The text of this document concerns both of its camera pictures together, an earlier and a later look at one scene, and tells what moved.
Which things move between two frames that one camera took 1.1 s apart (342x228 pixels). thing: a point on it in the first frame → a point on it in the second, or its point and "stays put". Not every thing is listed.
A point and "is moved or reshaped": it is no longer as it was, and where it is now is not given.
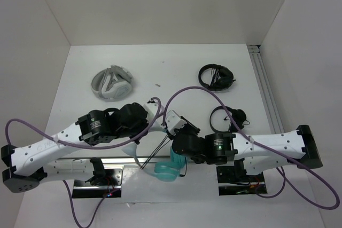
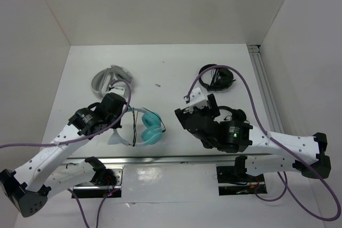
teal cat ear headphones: (165, 171) is moved or reshaped
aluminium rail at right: (274, 119) stays put
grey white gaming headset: (114, 83) stays put
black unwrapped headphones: (238, 116) stays put
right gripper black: (189, 124) → (211, 109)
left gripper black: (145, 124) → (117, 124)
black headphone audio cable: (164, 143) is moved or reshaped
